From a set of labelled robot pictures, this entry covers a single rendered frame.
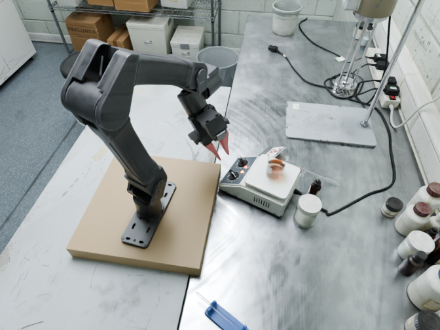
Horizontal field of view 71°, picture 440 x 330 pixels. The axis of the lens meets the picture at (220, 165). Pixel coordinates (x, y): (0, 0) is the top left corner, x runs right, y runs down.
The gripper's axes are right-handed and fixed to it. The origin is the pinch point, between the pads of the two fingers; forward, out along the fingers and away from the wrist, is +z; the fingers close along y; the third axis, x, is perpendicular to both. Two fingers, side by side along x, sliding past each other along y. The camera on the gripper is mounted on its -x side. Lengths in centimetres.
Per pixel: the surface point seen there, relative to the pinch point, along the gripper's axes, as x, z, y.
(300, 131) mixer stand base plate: 12.9, 16.2, 30.1
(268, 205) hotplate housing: -9.8, 15.2, 2.4
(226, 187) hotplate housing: -0.2, 9.3, -3.6
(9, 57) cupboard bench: 270, -61, -77
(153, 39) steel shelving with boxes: 222, -17, 37
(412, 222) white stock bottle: -29, 30, 28
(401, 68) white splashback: 15, 20, 79
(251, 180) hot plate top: -6.1, 8.0, 2.2
